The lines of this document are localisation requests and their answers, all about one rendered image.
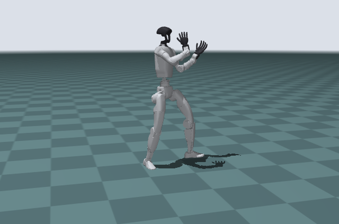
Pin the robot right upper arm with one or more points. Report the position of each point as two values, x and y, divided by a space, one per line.
163 54

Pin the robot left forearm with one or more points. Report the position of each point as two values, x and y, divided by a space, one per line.
192 61

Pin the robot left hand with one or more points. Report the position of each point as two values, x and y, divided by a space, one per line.
200 49

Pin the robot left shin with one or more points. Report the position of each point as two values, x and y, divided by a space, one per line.
190 135

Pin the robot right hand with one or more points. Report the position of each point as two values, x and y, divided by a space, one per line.
183 40

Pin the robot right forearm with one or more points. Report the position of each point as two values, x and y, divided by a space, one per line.
182 55

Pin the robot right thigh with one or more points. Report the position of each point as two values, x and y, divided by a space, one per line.
159 111

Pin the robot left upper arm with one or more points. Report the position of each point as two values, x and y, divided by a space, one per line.
179 68

